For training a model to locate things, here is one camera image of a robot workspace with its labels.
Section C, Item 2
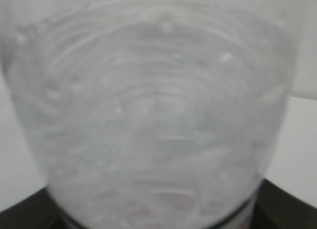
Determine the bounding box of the clear plastic water bottle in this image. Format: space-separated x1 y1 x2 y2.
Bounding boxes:
0 0 306 229

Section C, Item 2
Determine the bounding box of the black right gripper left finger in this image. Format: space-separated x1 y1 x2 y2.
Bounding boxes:
0 186 67 229

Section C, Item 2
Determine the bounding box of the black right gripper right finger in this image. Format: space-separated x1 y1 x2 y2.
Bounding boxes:
250 180 317 229

